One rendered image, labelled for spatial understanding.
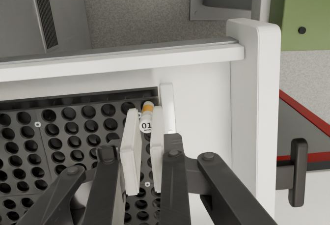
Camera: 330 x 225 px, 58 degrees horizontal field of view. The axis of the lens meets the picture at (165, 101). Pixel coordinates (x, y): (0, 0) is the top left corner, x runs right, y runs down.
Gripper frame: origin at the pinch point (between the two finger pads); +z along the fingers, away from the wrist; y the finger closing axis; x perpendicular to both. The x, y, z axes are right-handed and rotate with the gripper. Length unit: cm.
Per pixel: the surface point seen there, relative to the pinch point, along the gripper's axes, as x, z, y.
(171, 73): 1.5, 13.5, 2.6
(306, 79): -26, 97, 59
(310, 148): -19.1, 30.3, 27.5
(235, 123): -4.1, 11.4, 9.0
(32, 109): 1.0, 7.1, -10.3
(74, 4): 11, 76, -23
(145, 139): -3.0, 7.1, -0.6
